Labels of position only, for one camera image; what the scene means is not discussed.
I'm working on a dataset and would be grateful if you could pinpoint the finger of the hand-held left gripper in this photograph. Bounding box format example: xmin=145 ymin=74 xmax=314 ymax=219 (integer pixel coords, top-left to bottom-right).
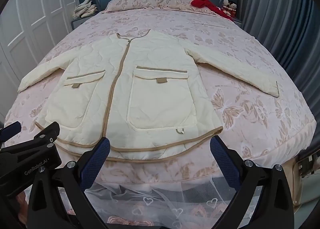
xmin=0 ymin=122 xmax=61 ymax=161
xmin=0 ymin=121 xmax=22 ymax=145

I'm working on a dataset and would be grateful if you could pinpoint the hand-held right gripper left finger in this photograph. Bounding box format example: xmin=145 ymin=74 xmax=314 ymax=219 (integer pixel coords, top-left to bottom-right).
xmin=26 ymin=137 xmax=112 ymax=229

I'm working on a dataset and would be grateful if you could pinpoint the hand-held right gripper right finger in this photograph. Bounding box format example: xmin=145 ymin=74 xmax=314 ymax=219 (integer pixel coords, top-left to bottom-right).
xmin=209 ymin=135 xmax=295 ymax=229

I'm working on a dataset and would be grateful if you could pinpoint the cream quilted jacket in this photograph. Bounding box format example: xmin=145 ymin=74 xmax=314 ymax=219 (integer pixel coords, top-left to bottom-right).
xmin=17 ymin=29 xmax=279 ymax=163

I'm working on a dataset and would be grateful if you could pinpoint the pink floral bedspread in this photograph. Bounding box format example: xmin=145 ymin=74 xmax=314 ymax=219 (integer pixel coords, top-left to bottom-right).
xmin=5 ymin=7 xmax=317 ymax=171

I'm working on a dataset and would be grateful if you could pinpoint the blue nightstand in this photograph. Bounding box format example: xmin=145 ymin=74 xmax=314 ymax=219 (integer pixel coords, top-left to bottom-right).
xmin=231 ymin=14 xmax=243 ymax=28
xmin=71 ymin=16 xmax=100 ymax=31

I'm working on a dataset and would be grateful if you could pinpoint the white wardrobe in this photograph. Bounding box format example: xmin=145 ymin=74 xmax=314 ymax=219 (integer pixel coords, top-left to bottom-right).
xmin=0 ymin=0 xmax=97 ymax=87

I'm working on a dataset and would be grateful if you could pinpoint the folded patterned cloth pile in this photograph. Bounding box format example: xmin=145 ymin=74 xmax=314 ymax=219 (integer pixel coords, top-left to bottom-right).
xmin=74 ymin=0 xmax=98 ymax=18

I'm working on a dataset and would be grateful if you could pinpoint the grey curtain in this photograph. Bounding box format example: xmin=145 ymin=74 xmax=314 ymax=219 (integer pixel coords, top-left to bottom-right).
xmin=235 ymin=0 xmax=320 ymax=100

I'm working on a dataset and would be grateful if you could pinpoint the red garment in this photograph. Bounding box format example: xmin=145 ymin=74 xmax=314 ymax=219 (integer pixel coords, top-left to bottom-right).
xmin=190 ymin=0 xmax=234 ymax=21

